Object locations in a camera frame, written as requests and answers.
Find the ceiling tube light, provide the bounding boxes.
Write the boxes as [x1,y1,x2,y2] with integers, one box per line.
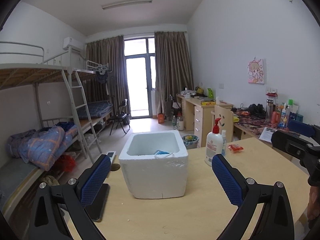
[101,0,153,10]

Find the brown curtain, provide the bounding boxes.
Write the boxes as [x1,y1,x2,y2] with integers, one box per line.
[155,31,194,114]
[85,35,129,112]

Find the glass balcony door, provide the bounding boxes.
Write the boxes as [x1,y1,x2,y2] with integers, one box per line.
[124,37,156,119]

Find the waste bin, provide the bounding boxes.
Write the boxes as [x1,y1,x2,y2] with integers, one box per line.
[182,134,199,150]

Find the printed paper sheet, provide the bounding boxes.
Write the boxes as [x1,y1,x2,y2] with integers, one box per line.
[259,127,277,143]

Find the right hand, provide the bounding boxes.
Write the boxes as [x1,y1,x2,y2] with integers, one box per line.
[307,186,320,220]

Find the black folding chair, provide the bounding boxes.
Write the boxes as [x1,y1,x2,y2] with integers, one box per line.
[110,99,131,135]

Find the wooden desk with drawers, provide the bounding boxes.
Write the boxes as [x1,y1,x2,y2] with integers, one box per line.
[177,95,233,148]

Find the white lotion pump bottle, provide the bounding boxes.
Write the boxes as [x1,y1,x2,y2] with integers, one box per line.
[204,118,223,166]

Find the white air conditioner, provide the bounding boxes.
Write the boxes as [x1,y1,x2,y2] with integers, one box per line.
[62,37,84,52]

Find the red snack packet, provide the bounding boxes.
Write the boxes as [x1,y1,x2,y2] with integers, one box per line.
[228,144,244,153]

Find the metal bunk bed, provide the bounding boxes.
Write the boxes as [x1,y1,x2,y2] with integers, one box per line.
[1,41,112,220]

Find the white remote control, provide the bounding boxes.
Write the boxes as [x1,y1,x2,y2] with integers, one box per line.
[105,151,116,165]

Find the blue plaid quilt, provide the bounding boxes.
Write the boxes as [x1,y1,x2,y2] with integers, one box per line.
[5,122,78,171]

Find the blue face mask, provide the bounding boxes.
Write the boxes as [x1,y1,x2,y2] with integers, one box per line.
[154,150,174,159]

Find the left brown curtain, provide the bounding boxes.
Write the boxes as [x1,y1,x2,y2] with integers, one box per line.
[85,35,129,112]

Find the clear thermos bottle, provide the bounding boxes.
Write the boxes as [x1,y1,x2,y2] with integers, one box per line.
[266,98,274,122]

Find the right brown curtain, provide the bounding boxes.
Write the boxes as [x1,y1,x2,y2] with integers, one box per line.
[155,31,194,114]

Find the wooden smiley chair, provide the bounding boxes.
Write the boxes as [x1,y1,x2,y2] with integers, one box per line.
[214,105,234,142]

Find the white styrofoam box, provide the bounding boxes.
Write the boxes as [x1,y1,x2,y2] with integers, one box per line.
[119,130,188,199]

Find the pink cartoon wall picture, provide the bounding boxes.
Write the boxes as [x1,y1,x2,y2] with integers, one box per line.
[247,58,265,85]

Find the black headphones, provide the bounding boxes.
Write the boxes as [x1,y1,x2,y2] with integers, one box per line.
[248,104,266,119]

